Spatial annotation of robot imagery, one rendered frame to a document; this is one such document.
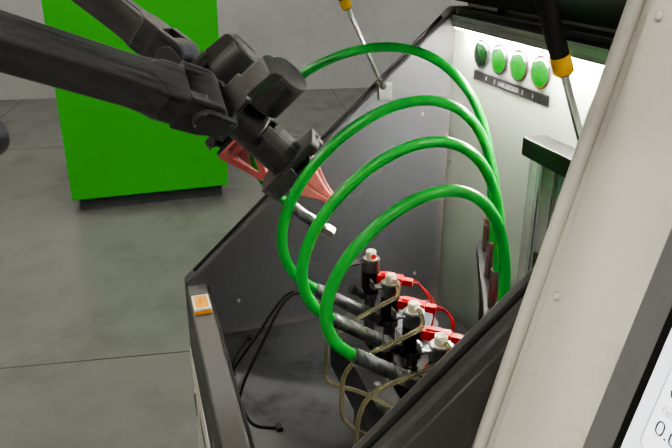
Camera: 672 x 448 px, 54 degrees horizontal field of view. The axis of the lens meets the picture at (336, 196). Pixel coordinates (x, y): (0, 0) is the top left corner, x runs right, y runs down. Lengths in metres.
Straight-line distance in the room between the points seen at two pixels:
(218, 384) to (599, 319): 0.61
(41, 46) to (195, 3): 3.33
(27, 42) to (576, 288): 0.59
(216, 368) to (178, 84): 0.46
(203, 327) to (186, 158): 3.12
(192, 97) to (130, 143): 3.39
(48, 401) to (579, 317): 2.31
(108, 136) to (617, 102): 3.75
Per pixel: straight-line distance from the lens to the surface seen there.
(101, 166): 4.25
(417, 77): 1.29
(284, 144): 0.90
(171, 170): 4.27
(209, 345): 1.13
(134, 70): 0.81
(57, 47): 0.78
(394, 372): 0.80
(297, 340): 1.34
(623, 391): 0.58
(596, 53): 0.92
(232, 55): 1.06
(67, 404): 2.69
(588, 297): 0.62
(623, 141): 0.60
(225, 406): 1.00
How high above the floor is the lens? 1.57
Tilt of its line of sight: 21 degrees down
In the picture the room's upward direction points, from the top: straight up
